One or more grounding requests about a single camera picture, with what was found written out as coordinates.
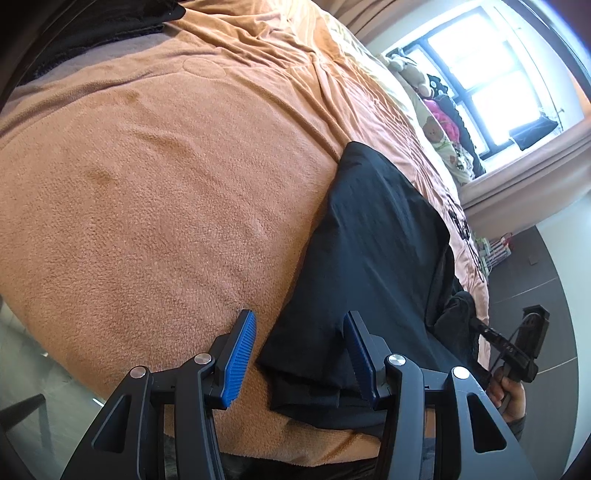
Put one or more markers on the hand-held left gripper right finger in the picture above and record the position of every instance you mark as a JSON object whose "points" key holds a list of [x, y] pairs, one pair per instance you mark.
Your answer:
{"points": [[362, 360]]}

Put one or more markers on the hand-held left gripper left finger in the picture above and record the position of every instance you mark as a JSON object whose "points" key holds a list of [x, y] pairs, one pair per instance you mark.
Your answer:
{"points": [[240, 360]]}

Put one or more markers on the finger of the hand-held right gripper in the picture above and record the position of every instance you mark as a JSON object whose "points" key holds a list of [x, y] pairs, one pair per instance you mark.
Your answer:
{"points": [[489, 333]]}

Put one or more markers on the black pants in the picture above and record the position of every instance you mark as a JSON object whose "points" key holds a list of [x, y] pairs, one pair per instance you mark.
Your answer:
{"points": [[369, 240]]}

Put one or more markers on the person's right forearm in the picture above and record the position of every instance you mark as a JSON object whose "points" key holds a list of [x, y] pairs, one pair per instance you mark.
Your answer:
{"points": [[515, 429]]}

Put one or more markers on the person's right hand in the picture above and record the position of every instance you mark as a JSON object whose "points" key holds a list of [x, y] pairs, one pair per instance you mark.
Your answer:
{"points": [[513, 397]]}

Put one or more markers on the white floor rack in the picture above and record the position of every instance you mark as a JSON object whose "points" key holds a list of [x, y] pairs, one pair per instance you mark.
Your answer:
{"points": [[496, 251]]}

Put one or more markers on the dark hanging cloth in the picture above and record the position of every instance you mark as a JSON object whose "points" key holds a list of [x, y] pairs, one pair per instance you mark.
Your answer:
{"points": [[531, 134]]}

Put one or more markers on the dark cloth bundle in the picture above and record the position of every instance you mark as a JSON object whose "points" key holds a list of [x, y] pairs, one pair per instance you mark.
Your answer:
{"points": [[466, 134]]}

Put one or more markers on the orange fleece blanket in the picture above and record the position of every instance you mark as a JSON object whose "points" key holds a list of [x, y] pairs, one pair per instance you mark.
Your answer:
{"points": [[138, 184]]}

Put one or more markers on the bear print pillow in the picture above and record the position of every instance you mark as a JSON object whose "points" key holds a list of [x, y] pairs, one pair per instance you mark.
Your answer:
{"points": [[436, 134]]}

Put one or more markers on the pink plush toy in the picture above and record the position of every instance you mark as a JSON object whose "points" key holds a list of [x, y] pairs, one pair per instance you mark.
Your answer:
{"points": [[438, 115]]}

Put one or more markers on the black plush toy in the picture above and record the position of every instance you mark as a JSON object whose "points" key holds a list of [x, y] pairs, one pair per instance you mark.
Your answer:
{"points": [[436, 84]]}

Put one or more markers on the beige plush toy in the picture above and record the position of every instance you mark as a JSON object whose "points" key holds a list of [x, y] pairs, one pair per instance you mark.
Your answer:
{"points": [[413, 74]]}

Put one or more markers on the black framed window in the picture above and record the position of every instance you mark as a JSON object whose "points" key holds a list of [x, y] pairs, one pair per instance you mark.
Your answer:
{"points": [[485, 60]]}

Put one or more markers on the grey bed sheet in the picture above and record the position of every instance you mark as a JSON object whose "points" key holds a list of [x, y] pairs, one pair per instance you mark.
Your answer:
{"points": [[60, 64]]}

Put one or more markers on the black folded garment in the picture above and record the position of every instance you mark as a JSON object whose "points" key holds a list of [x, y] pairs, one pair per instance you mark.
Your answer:
{"points": [[101, 23]]}

